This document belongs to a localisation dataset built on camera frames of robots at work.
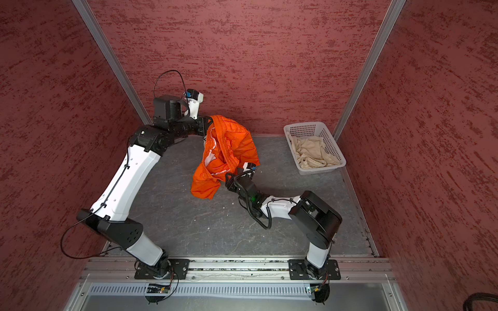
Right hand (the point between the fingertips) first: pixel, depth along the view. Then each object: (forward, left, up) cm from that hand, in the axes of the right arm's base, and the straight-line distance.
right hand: (226, 180), depth 87 cm
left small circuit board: (-39, +26, -15) cm, 49 cm away
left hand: (+8, +3, +28) cm, 29 cm away
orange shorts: (+9, -2, +14) cm, 16 cm away
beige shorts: (+22, -45, -8) cm, 51 cm away
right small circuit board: (-41, -35, -14) cm, 55 cm away
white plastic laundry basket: (+39, -52, -6) cm, 65 cm away
